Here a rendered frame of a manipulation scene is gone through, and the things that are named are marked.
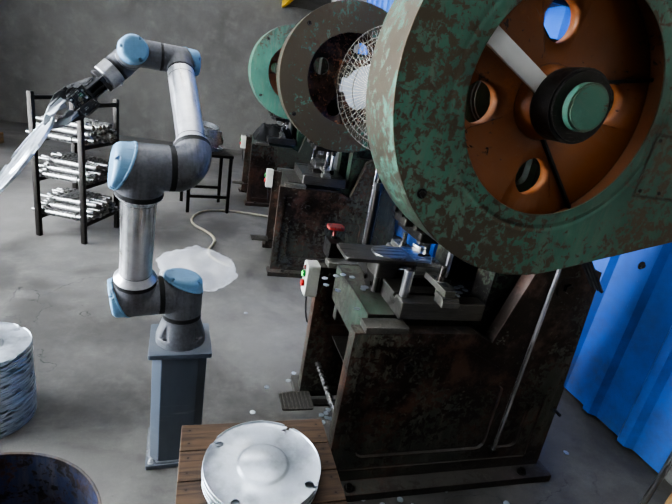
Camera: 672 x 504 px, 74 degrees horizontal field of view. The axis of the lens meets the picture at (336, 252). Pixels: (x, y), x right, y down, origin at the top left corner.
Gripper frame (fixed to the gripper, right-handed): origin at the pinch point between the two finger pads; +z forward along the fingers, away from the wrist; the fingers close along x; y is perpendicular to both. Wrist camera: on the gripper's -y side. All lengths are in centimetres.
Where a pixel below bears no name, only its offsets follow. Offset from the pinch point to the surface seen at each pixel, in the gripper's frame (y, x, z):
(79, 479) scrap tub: 75, 35, 49
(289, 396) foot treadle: 45, 110, 16
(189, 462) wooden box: 73, 61, 39
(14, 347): -7, 45, 63
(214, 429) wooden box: 65, 68, 32
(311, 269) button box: 31, 87, -25
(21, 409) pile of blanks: -1, 60, 78
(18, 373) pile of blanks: -3, 50, 68
